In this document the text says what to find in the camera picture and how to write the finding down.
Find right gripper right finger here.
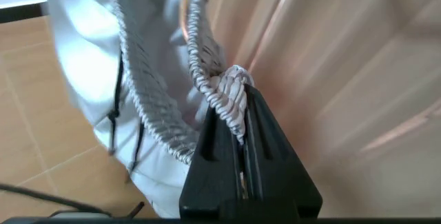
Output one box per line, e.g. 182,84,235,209
242,84,324,218

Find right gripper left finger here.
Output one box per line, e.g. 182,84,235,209
178,108,245,218

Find pale grey shorts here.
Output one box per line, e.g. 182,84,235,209
36,0,256,218

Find beige curtain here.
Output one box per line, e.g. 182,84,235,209
206,0,441,218

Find black cable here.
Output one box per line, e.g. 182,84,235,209
0,182,113,217

